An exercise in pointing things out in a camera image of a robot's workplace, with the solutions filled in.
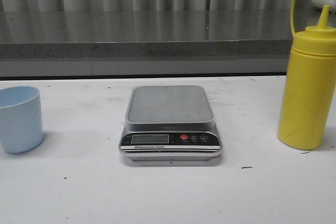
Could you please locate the light blue plastic cup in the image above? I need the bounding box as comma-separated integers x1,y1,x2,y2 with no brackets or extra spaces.
1,86,43,153

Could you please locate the silver digital kitchen scale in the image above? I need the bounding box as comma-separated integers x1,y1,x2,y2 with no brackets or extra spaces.
119,85,223,161

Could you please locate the grey stone counter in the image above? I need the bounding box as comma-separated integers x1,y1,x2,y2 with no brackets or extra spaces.
0,8,336,77

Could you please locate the yellow squeeze bottle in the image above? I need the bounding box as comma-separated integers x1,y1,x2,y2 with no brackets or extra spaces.
277,0,335,150

